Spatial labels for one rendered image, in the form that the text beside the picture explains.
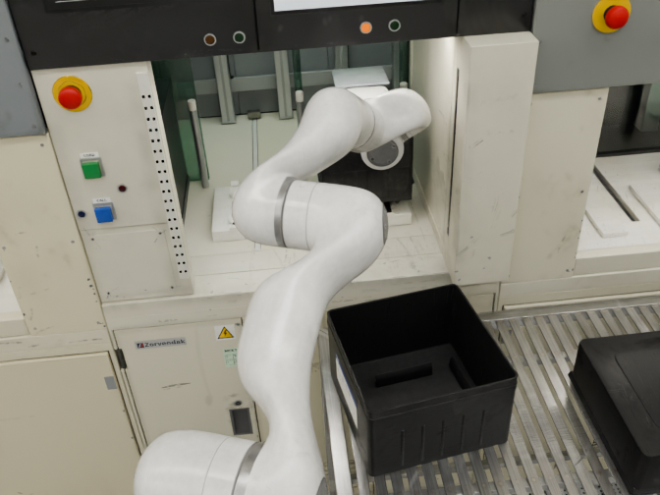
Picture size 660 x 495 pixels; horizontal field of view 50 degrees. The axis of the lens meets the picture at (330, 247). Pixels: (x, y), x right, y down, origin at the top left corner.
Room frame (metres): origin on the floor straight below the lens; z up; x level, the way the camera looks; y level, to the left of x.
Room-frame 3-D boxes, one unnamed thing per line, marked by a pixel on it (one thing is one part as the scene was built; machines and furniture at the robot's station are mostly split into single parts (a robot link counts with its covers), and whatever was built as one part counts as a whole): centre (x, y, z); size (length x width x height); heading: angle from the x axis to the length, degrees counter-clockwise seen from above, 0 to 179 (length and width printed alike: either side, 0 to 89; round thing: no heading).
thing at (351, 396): (0.96, -0.15, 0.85); 0.28 x 0.28 x 0.17; 13
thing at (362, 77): (1.53, -0.09, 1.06); 0.24 x 0.20 x 0.32; 94
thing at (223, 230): (1.51, 0.18, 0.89); 0.22 x 0.21 x 0.04; 4
